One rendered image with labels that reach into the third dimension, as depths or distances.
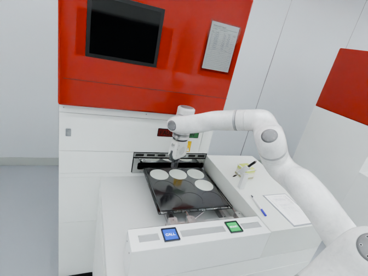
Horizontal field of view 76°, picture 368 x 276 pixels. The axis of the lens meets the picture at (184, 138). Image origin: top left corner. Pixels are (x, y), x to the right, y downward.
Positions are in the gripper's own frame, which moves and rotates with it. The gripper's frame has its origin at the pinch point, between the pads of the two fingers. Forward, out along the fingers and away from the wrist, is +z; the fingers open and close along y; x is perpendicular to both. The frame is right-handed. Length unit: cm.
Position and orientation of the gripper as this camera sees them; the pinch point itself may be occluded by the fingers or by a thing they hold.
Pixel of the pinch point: (174, 164)
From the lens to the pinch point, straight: 125.2
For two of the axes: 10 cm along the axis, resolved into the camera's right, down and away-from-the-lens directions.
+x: -7.8, -3.8, 5.0
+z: -2.0, 9.1, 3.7
